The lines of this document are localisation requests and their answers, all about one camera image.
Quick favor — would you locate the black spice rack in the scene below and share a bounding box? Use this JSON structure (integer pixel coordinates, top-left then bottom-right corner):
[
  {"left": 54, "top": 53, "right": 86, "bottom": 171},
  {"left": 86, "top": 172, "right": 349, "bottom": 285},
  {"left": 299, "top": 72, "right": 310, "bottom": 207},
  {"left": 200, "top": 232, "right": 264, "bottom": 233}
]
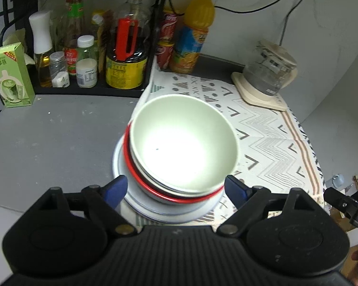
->
[{"left": 0, "top": 0, "right": 166, "bottom": 97}]

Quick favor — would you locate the red rimmed bowl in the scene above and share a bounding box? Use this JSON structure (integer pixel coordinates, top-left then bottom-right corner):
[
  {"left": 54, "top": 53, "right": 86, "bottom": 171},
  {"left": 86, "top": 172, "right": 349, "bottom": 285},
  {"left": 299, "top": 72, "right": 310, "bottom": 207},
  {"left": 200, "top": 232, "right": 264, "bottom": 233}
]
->
[{"left": 122, "top": 123, "right": 224, "bottom": 205}]

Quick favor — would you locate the white plate sweet bakery print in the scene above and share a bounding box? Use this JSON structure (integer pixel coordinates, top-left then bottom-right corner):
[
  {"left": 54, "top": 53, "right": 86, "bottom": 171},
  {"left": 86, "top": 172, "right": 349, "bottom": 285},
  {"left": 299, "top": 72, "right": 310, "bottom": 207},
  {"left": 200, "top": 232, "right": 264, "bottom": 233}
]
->
[{"left": 112, "top": 138, "right": 235, "bottom": 227}]

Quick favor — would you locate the white spray oil bottle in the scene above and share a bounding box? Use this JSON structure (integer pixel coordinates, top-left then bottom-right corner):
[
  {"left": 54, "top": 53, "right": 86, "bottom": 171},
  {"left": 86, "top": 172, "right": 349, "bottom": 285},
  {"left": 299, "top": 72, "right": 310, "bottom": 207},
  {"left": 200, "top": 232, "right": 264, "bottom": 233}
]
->
[{"left": 29, "top": 10, "right": 53, "bottom": 88}]

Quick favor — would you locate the small glass spice jar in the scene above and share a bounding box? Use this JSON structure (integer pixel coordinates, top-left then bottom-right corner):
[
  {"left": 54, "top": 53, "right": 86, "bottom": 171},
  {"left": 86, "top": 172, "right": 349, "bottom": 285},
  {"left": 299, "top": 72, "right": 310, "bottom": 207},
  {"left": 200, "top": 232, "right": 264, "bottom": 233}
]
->
[{"left": 49, "top": 51, "right": 70, "bottom": 88}]

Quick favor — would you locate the black power cable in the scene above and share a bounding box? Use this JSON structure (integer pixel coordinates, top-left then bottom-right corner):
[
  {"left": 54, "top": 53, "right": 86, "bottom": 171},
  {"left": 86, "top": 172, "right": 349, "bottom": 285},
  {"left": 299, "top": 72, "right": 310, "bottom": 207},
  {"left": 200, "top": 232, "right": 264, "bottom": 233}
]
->
[{"left": 213, "top": 0, "right": 314, "bottom": 47}]

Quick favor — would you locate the large pale green bowl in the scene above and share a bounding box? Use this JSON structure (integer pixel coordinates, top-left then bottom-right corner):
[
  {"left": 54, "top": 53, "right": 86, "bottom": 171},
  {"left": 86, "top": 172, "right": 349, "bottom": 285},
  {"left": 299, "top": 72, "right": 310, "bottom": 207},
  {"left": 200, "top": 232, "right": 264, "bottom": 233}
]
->
[{"left": 128, "top": 142, "right": 224, "bottom": 199}]

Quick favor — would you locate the red soda can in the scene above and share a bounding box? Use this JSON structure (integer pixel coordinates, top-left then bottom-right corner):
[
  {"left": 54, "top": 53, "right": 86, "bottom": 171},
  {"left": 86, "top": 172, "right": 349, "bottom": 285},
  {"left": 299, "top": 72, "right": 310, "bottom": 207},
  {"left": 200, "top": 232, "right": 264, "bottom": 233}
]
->
[
  {"left": 156, "top": 41, "right": 174, "bottom": 70},
  {"left": 159, "top": 8, "right": 178, "bottom": 43}
]

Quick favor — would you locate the person's right hand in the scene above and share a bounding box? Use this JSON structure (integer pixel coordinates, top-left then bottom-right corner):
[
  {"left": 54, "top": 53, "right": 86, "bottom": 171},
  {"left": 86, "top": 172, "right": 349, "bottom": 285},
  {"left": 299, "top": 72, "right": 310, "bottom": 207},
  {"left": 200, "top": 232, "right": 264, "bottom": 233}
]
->
[{"left": 347, "top": 250, "right": 358, "bottom": 285}]

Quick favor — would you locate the white cap seasoning jar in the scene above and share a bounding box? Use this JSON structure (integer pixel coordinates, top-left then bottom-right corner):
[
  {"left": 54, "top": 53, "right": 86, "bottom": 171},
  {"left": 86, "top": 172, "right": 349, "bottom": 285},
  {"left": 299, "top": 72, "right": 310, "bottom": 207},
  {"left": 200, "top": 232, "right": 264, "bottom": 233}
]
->
[{"left": 75, "top": 35, "right": 97, "bottom": 88}]

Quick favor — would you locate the small cream bowl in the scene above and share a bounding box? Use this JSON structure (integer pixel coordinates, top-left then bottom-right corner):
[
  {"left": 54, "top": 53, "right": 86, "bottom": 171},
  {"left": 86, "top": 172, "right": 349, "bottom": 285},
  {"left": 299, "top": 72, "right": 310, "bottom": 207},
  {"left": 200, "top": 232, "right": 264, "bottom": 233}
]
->
[{"left": 129, "top": 94, "right": 240, "bottom": 194}]

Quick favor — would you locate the dark soy sauce jug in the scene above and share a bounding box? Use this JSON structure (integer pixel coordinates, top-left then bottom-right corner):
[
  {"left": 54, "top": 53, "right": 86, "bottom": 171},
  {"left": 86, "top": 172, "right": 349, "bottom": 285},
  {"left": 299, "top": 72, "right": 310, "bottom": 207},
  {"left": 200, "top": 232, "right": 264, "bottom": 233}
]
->
[{"left": 105, "top": 0, "right": 150, "bottom": 90}]

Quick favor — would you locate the patterned white cloth mat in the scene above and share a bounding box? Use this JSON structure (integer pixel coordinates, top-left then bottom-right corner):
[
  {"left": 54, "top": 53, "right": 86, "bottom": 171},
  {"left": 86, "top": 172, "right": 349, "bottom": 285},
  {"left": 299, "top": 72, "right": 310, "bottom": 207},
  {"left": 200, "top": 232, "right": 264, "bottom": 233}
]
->
[{"left": 131, "top": 56, "right": 326, "bottom": 227}]

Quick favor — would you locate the green label sauce bottle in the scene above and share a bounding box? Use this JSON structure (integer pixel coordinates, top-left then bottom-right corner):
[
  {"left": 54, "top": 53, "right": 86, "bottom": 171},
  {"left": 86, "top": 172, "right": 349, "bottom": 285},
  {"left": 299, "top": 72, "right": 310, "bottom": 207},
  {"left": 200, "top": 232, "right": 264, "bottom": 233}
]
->
[{"left": 63, "top": 0, "right": 84, "bottom": 77}]

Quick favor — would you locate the glass kettle with cream lid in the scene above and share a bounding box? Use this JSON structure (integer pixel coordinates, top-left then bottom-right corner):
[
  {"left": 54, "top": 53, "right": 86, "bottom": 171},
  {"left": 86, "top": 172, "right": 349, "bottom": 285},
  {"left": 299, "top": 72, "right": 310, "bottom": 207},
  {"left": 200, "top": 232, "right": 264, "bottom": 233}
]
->
[{"left": 243, "top": 39, "right": 298, "bottom": 97}]

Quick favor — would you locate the orange juice bottle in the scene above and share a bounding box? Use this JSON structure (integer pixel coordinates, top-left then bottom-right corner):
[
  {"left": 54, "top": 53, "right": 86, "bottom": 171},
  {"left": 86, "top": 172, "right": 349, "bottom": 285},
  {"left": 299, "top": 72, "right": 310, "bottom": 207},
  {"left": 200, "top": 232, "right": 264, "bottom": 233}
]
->
[{"left": 169, "top": 0, "right": 215, "bottom": 74}]

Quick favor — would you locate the cream kettle base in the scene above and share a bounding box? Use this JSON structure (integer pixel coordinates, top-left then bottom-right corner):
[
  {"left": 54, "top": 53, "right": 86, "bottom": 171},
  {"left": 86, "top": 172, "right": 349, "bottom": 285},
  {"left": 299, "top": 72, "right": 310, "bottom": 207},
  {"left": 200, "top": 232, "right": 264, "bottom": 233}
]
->
[{"left": 232, "top": 72, "right": 288, "bottom": 112}]

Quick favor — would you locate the green latte carton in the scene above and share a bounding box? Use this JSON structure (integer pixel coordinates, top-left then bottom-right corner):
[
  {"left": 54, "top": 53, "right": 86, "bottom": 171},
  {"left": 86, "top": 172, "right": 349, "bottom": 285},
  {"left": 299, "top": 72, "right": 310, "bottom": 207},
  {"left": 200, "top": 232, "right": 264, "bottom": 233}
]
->
[{"left": 0, "top": 42, "right": 35, "bottom": 108}]

